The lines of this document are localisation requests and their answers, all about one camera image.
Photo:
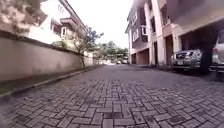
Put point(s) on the row of trees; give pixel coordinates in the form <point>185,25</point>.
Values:
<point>110,50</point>

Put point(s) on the grey brick paved road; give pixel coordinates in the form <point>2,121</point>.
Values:
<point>113,96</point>

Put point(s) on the small tree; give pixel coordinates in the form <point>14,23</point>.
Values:
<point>83,40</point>

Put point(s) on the tall building with pillars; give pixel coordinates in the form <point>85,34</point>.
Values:
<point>156,30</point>

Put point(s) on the silver car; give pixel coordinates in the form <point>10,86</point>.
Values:
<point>186,58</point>

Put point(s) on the white building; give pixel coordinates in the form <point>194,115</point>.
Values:
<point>43,30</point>

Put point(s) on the blurred tree foliage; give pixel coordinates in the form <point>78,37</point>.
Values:
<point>20,13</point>

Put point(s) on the pale vehicle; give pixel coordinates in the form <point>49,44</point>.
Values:
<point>218,53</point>

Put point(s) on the grey concrete boundary wall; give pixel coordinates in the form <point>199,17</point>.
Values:
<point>33,60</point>

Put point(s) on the kerb strip along wall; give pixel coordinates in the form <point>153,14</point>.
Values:
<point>33,84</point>

